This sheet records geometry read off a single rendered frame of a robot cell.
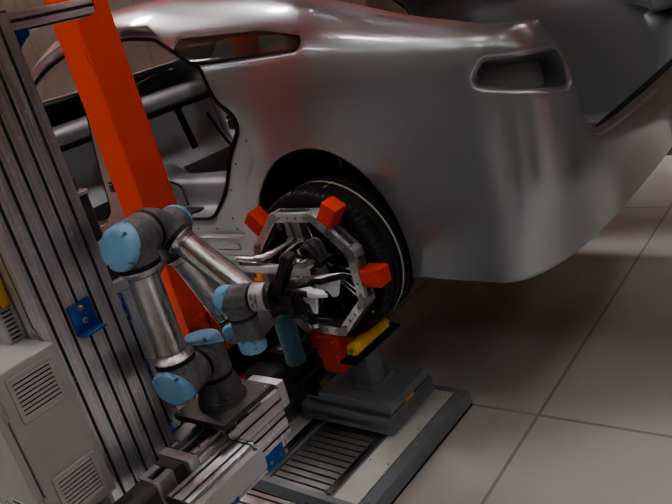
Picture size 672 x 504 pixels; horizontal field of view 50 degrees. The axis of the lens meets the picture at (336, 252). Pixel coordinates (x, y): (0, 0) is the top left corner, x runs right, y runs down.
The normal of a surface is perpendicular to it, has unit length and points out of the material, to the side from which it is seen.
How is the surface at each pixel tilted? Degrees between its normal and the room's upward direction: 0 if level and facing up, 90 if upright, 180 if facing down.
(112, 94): 90
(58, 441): 90
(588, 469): 0
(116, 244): 83
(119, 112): 90
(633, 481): 0
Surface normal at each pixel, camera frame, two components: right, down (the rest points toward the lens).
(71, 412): 0.79, 0.01
